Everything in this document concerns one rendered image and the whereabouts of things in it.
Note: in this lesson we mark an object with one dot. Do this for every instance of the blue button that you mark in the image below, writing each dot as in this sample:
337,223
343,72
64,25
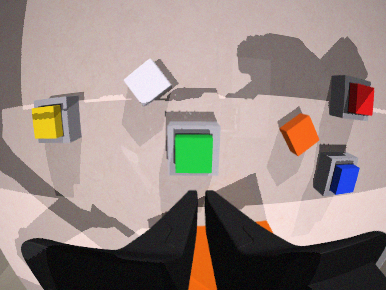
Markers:
336,174

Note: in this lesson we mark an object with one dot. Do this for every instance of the yellow button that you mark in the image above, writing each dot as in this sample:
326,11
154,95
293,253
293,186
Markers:
57,119

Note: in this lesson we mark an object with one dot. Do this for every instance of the green button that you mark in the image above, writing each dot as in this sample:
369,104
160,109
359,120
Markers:
194,148

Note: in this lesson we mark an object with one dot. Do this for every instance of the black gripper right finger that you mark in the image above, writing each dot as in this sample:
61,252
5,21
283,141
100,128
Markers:
246,256

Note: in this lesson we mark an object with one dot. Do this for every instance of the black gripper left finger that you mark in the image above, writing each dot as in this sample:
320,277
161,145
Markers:
160,259

